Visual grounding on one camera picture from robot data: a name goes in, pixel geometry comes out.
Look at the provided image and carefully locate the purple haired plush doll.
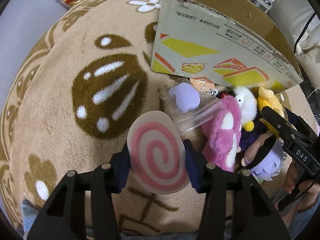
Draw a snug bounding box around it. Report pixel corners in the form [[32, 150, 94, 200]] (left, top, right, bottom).
[[240, 120, 286, 181]]

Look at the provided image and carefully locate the yellow plush bear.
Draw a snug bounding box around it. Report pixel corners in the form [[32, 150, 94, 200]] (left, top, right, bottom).
[[256, 87, 288, 137]]

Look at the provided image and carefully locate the white fluffy plush toy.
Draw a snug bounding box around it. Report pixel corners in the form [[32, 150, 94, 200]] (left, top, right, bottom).
[[233, 86, 257, 132]]

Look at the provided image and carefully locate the pink plush bear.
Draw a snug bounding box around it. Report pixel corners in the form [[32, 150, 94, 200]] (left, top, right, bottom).
[[201, 95, 241, 172]]

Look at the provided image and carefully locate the pink swirl round cushion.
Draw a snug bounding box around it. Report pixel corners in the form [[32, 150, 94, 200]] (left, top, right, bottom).
[[127, 111, 189, 194]]

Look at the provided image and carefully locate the person's right hand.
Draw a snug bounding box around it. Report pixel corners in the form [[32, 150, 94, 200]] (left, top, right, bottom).
[[284, 160, 319, 212]]

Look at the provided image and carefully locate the clear plastic bag purple item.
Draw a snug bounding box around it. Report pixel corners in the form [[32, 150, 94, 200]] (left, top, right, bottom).
[[159, 78, 224, 133]]

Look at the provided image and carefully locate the white duvet on chair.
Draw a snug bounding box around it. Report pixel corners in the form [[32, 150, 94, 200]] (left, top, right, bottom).
[[268, 0, 319, 89]]

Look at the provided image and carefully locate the beige brown patterned rug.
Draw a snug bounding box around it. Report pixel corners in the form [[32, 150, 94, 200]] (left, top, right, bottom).
[[1, 0, 310, 238]]

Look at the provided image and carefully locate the printed cardboard box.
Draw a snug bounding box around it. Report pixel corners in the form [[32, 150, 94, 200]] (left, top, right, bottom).
[[151, 0, 302, 93]]

